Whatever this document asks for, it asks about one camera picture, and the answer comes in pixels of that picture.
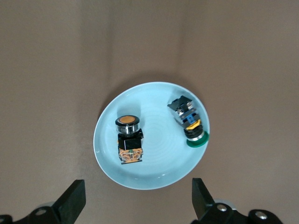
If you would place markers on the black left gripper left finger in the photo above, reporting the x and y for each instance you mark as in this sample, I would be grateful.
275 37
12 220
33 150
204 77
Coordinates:
72 200

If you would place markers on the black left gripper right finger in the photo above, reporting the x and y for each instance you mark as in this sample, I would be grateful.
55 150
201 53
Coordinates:
202 200

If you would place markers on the light blue round plate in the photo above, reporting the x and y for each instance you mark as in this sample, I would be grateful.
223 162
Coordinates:
158 163

